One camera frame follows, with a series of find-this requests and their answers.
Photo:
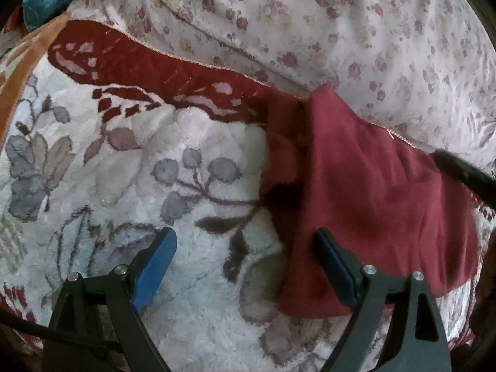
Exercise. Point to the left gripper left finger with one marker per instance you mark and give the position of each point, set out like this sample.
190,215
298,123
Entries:
96,316

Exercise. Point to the dark red small garment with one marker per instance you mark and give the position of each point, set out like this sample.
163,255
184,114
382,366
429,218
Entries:
382,199

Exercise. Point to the pink floral bed sheet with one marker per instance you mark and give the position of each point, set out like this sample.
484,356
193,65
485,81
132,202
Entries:
424,68

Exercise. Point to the white and red floral blanket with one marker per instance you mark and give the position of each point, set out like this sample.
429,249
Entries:
112,140

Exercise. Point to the orange patterned cloth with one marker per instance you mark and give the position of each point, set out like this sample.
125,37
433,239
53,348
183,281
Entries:
20,62

